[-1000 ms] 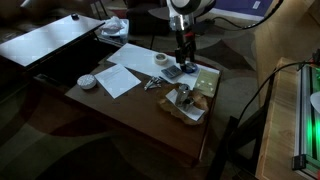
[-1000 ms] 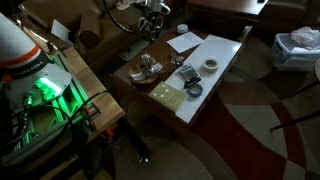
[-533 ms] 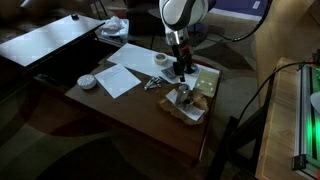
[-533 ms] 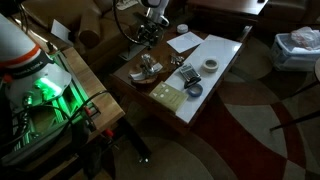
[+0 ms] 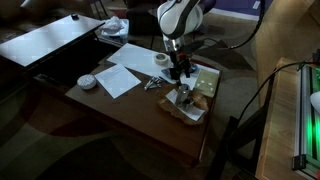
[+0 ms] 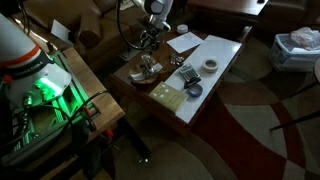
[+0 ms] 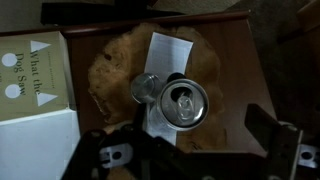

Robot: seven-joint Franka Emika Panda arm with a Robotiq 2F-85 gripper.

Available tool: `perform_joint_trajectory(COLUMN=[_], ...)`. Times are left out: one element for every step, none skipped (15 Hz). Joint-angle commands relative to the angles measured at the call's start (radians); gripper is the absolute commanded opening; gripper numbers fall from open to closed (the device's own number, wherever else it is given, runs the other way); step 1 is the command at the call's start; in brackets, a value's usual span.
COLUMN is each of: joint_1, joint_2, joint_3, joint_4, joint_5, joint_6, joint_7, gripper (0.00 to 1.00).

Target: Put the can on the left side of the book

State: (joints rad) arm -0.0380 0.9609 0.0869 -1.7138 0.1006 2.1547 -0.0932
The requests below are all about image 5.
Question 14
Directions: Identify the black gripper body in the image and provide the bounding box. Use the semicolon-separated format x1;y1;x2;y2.
168;46;194;73

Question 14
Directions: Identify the pale green paperback book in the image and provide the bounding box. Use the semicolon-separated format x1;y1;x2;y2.
193;68;221;99

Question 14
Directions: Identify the blue tape roll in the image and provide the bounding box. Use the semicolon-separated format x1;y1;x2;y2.
188;63;200;74

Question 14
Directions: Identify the beige masking tape roll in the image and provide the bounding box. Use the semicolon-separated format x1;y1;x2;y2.
153;52;170;66

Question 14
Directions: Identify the metal measuring spoon set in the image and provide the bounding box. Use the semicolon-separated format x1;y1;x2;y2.
143;75;164;92

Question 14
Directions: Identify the steel cylinder with black cap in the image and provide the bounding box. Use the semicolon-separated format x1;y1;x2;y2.
182;98;196;113

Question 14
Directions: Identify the live-edge wood slab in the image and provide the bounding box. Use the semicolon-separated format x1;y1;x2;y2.
157;88;210;126

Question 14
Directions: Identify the large white sheet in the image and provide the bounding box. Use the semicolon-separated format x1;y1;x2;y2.
106;42;222;92

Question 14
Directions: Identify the dark wooden coffee table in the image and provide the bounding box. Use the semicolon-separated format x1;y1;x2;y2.
64;41;223;168

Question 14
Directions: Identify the printed white paper sheet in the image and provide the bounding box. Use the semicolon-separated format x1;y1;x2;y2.
94;63;142;100

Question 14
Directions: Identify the clear plastic storage bin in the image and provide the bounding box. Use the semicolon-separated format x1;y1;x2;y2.
98;18;130;46

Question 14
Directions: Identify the white plastic bag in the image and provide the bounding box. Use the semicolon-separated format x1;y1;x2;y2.
101;15;127;34

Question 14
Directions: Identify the round white container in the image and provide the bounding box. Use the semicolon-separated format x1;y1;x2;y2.
76;73;98;91

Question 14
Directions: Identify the light wooden robot bench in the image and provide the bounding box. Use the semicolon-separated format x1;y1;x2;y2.
254;56;320;180

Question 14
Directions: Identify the patterned area rug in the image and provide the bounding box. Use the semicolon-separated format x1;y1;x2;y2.
0;13;264;180

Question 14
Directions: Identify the thin black cable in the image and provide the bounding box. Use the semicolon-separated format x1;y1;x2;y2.
237;59;320;124

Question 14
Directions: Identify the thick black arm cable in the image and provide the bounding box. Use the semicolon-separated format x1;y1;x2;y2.
199;0;267;51

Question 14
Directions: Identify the aluminium rail frame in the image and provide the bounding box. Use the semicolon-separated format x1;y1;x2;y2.
292;63;320;176

